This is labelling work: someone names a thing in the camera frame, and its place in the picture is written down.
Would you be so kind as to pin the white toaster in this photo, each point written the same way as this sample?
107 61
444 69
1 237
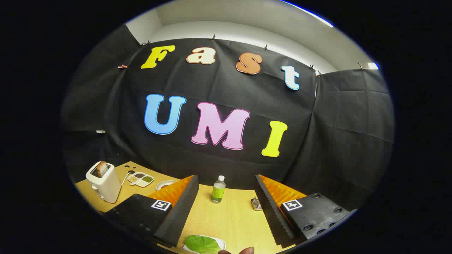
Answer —
106 187

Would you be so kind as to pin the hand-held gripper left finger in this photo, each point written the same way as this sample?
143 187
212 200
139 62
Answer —
180 211

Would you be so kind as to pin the white bread slice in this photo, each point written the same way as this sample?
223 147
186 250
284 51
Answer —
102 168

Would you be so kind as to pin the green label water bottle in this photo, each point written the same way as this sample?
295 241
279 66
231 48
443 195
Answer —
218 192

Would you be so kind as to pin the green lettuce leaf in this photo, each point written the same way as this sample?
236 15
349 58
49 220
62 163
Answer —
201 244

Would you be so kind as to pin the white irregular plate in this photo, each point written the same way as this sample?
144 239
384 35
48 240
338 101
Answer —
221 241

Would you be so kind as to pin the round white plate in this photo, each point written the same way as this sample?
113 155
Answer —
172 183

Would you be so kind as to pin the white divided dish with grains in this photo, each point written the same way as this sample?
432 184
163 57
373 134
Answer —
141 182

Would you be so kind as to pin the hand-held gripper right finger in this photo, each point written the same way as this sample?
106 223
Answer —
272 215

